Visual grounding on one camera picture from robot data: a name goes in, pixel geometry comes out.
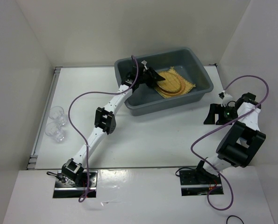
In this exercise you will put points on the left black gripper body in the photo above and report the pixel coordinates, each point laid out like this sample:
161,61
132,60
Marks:
142,79

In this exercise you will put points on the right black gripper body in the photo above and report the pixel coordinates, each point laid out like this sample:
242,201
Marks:
228,114

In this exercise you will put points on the round bamboo tray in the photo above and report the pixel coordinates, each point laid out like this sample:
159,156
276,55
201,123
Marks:
170,84

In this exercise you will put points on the round orange woven tray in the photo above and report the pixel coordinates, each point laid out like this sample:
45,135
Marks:
181,91

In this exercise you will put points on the rectangular woven bamboo mat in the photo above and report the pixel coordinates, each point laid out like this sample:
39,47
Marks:
188,85

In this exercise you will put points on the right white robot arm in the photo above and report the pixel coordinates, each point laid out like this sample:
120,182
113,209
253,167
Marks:
241,142

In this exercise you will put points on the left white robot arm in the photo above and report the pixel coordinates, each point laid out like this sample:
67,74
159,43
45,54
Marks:
105,123

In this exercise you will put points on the grey plastic bin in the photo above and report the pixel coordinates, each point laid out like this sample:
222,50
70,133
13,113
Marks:
146,100

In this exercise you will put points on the clear plastic cup upper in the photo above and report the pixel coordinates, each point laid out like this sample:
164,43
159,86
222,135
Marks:
57,113

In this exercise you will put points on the clear plastic cup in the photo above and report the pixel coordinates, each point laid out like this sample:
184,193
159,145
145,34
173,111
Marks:
55,131
57,113

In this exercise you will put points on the clear plastic cup lower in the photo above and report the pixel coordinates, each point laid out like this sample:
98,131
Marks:
55,131

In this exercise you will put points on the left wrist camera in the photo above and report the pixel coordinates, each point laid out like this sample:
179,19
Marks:
144,63

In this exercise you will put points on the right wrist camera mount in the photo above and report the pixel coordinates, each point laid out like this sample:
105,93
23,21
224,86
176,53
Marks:
226,98

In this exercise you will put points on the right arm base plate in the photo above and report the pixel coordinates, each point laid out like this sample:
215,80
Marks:
197,184

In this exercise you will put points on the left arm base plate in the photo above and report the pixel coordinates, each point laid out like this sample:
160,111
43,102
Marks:
64,188

